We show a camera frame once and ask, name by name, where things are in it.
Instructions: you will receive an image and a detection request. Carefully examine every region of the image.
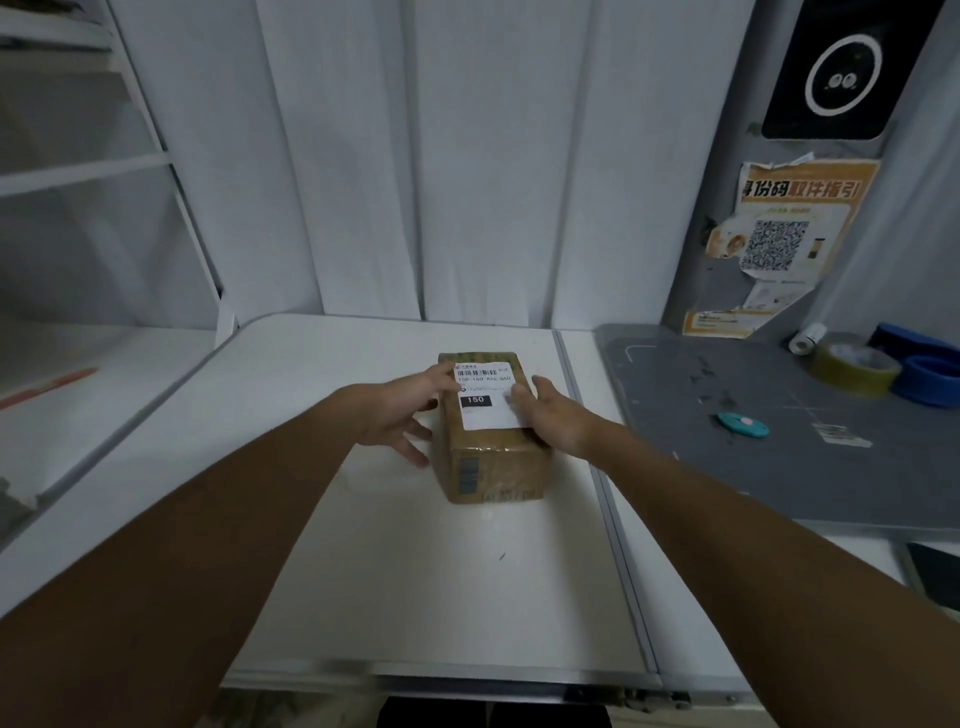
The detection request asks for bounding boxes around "small white label roll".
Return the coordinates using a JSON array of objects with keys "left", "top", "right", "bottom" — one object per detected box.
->
[{"left": 788, "top": 322, "right": 829, "bottom": 357}]

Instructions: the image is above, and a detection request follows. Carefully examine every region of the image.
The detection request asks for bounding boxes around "orange paper poster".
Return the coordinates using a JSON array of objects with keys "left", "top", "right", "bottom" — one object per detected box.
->
[{"left": 680, "top": 153, "right": 880, "bottom": 340}]

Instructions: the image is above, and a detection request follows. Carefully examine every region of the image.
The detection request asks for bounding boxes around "black screen with white ring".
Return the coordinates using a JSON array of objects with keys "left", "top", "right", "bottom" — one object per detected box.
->
[{"left": 761, "top": 0, "right": 946, "bottom": 142}]

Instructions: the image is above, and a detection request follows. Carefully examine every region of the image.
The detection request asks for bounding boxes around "person's left forearm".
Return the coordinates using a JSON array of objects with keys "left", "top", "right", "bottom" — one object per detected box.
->
[{"left": 0, "top": 389, "right": 376, "bottom": 728}]

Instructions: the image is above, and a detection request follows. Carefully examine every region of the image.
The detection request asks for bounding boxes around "white shipping label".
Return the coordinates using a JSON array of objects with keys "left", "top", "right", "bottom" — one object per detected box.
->
[{"left": 452, "top": 359, "right": 535, "bottom": 433}]

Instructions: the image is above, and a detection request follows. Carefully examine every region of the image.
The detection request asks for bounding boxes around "brown cardboard box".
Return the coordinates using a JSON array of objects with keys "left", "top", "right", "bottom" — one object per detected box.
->
[{"left": 431, "top": 348, "right": 556, "bottom": 505}]

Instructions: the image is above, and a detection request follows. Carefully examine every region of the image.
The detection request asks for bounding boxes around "olive packing tape roll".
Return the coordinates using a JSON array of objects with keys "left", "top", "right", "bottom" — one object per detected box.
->
[{"left": 808, "top": 341, "right": 903, "bottom": 400}]

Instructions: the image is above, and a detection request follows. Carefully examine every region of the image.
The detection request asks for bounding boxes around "bright blue tape roll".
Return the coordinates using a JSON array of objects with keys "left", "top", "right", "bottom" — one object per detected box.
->
[{"left": 892, "top": 356, "right": 960, "bottom": 410}]

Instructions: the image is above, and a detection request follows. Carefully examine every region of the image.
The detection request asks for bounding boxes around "grey scanner post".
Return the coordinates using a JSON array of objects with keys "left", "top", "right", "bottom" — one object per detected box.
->
[{"left": 663, "top": 0, "right": 939, "bottom": 339}]

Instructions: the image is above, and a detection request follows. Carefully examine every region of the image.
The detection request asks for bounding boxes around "red marker pen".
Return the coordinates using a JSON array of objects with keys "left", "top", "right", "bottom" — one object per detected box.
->
[{"left": 0, "top": 367, "right": 99, "bottom": 410}]

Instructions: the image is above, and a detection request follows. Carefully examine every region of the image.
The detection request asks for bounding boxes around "barcode sticker scrap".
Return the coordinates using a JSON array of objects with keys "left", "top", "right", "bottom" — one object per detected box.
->
[{"left": 813, "top": 422, "right": 874, "bottom": 450}]

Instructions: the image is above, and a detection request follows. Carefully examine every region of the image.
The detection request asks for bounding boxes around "person's left hand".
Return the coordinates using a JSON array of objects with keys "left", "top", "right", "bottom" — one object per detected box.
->
[{"left": 341, "top": 363, "right": 463, "bottom": 470}]

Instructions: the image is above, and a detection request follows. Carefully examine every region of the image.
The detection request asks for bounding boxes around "person's right hand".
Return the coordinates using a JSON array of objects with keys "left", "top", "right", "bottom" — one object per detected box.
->
[{"left": 509, "top": 374, "right": 609, "bottom": 459}]

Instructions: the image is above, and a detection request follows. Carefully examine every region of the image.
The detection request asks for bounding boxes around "dark blue tape roll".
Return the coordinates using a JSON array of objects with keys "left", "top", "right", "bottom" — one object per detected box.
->
[{"left": 869, "top": 322, "right": 960, "bottom": 369}]

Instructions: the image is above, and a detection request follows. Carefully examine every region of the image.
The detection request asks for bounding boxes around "white shelf rack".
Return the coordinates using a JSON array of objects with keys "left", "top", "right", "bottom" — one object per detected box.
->
[{"left": 0, "top": 0, "right": 240, "bottom": 526}]

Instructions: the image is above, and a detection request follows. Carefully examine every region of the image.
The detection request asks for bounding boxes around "white curtain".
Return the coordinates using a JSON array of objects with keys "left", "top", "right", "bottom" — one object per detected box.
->
[{"left": 108, "top": 0, "right": 960, "bottom": 346}]

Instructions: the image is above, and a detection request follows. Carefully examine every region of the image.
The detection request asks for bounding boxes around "teal small cutter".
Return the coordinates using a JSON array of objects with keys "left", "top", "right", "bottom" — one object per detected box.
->
[{"left": 716, "top": 410, "right": 770, "bottom": 440}]

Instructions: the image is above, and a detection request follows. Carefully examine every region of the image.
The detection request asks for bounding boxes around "person's right forearm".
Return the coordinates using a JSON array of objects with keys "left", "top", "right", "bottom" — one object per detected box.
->
[{"left": 584, "top": 419, "right": 960, "bottom": 728}]

